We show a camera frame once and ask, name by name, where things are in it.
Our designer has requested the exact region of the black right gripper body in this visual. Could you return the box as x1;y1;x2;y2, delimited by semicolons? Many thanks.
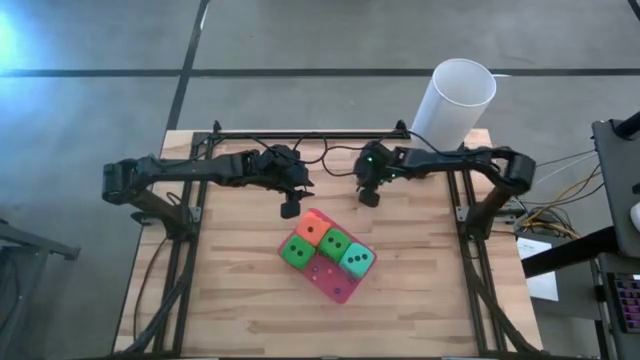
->
353;141;401;190

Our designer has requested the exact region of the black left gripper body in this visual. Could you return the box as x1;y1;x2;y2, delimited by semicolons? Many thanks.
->
254;144;314;201

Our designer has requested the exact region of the large orange foam die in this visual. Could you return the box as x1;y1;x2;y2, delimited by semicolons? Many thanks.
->
294;209;332;247

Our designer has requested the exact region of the large green foam die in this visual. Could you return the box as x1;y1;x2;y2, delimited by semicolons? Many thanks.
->
279;234;317;271
317;227;353;264

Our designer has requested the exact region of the large teal foam die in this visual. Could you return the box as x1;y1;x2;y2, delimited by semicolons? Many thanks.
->
338;242;376;280

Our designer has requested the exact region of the pink translucent plastic bin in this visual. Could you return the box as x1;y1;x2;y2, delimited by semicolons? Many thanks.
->
277;208;377;305

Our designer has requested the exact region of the white plastic cup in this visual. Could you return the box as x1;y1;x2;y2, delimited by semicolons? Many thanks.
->
409;58;498;154

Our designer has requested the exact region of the white paper sheet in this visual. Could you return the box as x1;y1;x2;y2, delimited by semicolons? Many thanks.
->
516;237;560;302

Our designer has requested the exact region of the black desk beam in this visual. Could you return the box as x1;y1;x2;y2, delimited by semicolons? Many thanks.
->
522;224;619;279

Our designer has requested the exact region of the dark grey desk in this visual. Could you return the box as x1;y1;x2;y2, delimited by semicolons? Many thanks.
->
592;110;640;259

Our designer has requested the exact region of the black metal stand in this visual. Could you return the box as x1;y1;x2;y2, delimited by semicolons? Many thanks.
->
0;209;81;360

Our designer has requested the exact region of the black keyboard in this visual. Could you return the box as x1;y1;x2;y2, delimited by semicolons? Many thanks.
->
606;272;640;335

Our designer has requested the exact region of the black aluminium table frame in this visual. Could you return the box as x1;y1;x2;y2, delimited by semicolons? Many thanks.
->
119;119;539;359

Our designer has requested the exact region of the yellow cable bundle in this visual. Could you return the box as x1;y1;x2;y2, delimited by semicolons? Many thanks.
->
514;207;581;241

